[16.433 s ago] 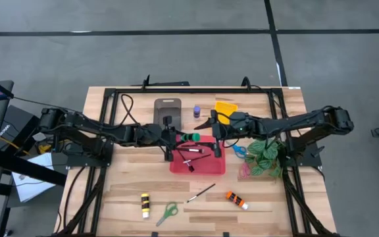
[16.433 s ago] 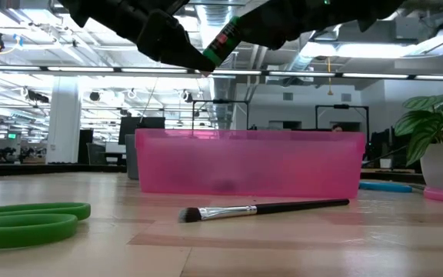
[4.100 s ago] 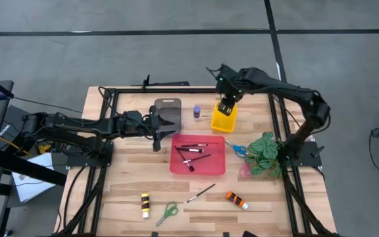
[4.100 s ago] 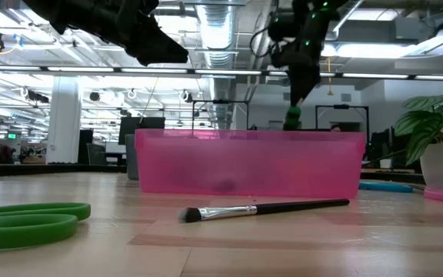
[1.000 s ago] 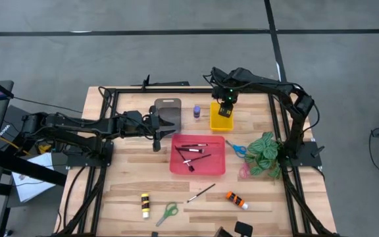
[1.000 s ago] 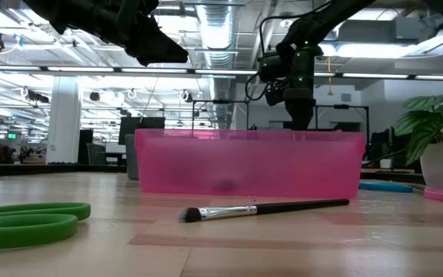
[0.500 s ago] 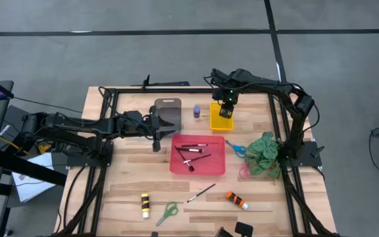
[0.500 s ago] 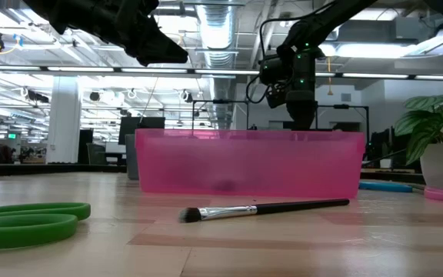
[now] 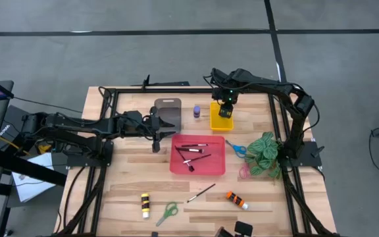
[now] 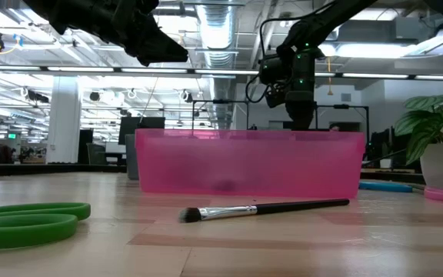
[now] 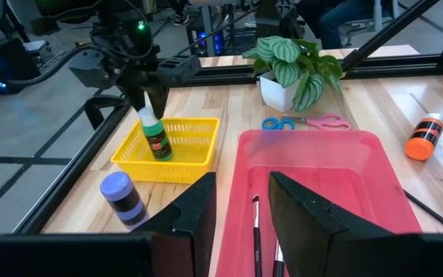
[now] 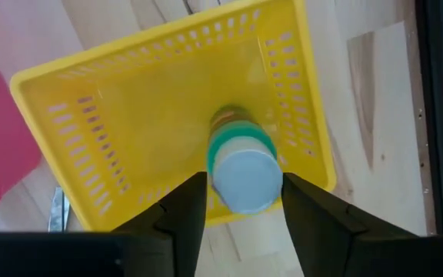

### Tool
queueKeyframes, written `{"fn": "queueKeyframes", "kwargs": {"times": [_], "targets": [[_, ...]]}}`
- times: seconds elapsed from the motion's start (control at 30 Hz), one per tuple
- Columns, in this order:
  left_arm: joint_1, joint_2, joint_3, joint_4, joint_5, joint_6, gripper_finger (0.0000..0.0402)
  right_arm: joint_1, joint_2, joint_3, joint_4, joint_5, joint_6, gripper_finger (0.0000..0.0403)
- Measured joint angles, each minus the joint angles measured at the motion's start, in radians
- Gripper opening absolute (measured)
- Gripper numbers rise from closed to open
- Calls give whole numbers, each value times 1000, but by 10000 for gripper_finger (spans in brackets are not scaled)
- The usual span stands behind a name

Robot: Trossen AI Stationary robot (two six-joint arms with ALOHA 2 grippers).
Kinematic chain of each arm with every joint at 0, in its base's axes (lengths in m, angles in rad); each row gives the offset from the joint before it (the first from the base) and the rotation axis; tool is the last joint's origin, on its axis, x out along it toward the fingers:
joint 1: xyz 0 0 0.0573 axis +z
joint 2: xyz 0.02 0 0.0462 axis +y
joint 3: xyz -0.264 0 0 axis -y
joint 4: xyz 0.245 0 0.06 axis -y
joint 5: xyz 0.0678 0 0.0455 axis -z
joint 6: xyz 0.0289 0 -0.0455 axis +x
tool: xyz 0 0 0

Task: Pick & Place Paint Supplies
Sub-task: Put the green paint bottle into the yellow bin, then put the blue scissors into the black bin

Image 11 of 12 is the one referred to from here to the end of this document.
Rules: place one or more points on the person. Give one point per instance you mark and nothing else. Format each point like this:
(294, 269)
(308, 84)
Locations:
(181, 18)
(333, 23)

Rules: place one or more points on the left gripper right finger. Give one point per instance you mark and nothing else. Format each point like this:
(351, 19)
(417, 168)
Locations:
(306, 238)

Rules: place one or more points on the black aluminium table frame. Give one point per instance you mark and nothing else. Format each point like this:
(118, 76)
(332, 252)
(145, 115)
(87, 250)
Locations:
(398, 66)

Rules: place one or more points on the purple paint bottle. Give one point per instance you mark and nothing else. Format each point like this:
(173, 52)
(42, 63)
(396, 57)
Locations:
(123, 200)

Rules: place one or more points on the striped-leaf plant in white pot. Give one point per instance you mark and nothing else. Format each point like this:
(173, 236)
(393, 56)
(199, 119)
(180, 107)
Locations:
(283, 50)

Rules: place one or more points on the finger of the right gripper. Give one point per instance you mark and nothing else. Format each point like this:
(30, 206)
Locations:
(159, 98)
(135, 96)

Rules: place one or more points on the pink translucent plastic tray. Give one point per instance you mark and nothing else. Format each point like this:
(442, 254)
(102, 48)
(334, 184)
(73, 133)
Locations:
(321, 161)

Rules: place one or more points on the yellow mesh plastic basket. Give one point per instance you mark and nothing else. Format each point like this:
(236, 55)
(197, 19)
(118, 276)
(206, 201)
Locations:
(190, 169)

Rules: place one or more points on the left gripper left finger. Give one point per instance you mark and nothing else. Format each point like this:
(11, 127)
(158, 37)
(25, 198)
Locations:
(190, 231)

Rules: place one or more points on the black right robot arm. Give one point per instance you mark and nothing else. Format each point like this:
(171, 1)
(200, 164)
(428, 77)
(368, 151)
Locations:
(117, 34)

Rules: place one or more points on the grey office chair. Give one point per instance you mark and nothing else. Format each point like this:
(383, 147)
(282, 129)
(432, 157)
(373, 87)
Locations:
(383, 15)

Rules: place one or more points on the green paint bottle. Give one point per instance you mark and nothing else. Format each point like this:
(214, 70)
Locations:
(158, 142)

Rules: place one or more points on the computer tower blue lights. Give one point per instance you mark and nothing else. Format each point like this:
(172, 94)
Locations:
(206, 38)

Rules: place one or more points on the black computer blue lights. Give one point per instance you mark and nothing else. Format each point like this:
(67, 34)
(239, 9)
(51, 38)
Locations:
(14, 61)

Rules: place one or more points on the orange paint bottle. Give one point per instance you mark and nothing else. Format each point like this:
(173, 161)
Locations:
(423, 138)

